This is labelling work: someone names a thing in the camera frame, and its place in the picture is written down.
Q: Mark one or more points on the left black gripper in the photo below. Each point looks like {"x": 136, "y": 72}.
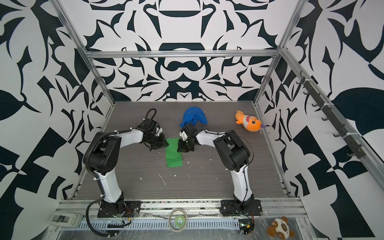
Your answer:
{"x": 163, "y": 142}

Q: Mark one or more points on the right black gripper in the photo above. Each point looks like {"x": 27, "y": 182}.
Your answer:
{"x": 182, "y": 148}

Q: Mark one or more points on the green square paper sheet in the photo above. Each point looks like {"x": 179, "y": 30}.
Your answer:
{"x": 173, "y": 157}

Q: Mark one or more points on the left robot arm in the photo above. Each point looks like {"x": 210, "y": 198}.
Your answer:
{"x": 102, "y": 155}

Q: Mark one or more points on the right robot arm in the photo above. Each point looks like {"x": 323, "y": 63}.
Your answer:
{"x": 232, "y": 150}

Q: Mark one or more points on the blue crumpled cloth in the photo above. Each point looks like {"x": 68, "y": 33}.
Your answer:
{"x": 193, "y": 115}

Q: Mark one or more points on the white tape roll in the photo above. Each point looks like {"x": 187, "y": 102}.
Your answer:
{"x": 171, "y": 219}

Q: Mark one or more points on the orange fish plush toy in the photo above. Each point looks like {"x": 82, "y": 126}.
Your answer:
{"x": 250, "y": 123}

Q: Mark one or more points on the small black electronics box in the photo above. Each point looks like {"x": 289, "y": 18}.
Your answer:
{"x": 246, "y": 226}

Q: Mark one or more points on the white power strip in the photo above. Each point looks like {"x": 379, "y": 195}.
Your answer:
{"x": 67, "y": 220}

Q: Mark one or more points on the brown white plush toy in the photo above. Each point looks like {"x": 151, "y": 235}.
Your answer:
{"x": 279, "y": 227}

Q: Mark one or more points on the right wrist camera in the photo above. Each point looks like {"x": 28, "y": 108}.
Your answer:
{"x": 183, "y": 135}

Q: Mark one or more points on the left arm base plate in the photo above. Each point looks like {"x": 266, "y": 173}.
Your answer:
{"x": 118, "y": 208}

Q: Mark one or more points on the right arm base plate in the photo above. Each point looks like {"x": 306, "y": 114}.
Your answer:
{"x": 237, "y": 208}

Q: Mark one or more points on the aluminium front rail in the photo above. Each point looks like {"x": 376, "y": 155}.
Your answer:
{"x": 160, "y": 208}

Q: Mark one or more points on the black hook rail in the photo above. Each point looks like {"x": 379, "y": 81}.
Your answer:
{"x": 333, "y": 116}

